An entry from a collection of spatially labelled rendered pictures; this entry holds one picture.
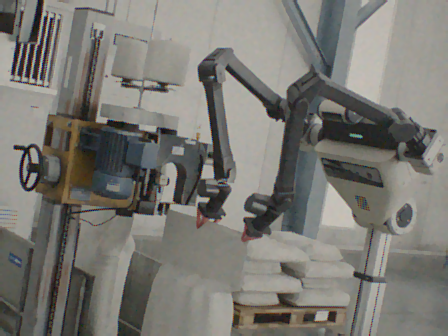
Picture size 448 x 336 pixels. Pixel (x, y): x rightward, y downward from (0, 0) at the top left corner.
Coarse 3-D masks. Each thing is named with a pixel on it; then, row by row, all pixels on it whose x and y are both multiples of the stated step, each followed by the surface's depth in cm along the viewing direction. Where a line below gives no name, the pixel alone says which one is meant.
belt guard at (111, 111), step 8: (104, 104) 289; (112, 104) 287; (104, 112) 289; (112, 112) 286; (120, 112) 286; (128, 112) 286; (136, 112) 287; (144, 112) 290; (152, 112) 297; (120, 120) 286; (128, 120) 286; (136, 120) 288; (144, 120) 291; (152, 120) 298; (160, 120) 308; (168, 120) 317; (176, 120) 328; (176, 128) 330
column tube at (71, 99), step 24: (72, 24) 308; (72, 48) 306; (96, 48) 304; (72, 72) 303; (96, 72) 306; (72, 96) 302; (96, 96) 307; (48, 216) 306; (72, 216) 309; (48, 240) 305; (72, 240) 311; (48, 264) 306; (48, 288) 307; (24, 312) 314; (48, 312) 309
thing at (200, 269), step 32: (192, 224) 308; (160, 256) 324; (192, 256) 306; (224, 256) 294; (160, 288) 310; (192, 288) 295; (224, 288) 291; (160, 320) 307; (192, 320) 292; (224, 320) 294
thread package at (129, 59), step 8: (120, 40) 320; (128, 40) 318; (136, 40) 320; (120, 48) 319; (128, 48) 317; (136, 48) 318; (144, 48) 320; (120, 56) 318; (128, 56) 317; (136, 56) 318; (144, 56) 320; (112, 64) 323; (120, 64) 318; (128, 64) 317; (136, 64) 318; (112, 72) 320; (120, 72) 318; (128, 72) 317; (136, 72) 318; (136, 80) 327
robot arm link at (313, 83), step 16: (304, 80) 251; (320, 80) 247; (288, 96) 253; (304, 96) 249; (320, 96) 252; (336, 96) 253; (352, 96) 254; (368, 112) 259; (384, 112) 260; (384, 128) 263; (400, 128) 262
